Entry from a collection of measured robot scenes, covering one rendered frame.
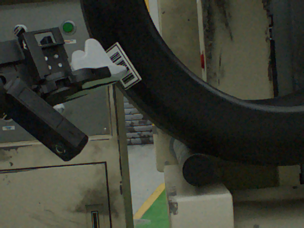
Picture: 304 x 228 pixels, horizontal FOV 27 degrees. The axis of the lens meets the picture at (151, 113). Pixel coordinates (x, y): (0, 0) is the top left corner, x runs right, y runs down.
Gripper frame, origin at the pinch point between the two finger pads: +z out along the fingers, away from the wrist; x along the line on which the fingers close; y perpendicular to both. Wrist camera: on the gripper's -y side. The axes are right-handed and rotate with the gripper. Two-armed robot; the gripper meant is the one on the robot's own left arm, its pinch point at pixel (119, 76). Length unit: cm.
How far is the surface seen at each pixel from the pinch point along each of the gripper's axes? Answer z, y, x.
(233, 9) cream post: 42.2, 10.8, 12.1
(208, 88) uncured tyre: 7.7, -6.2, -6.8
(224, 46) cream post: 39.6, 5.0, 15.6
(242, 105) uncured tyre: 10.7, -10.1, -8.4
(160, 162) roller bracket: 24.4, -10.8, 29.3
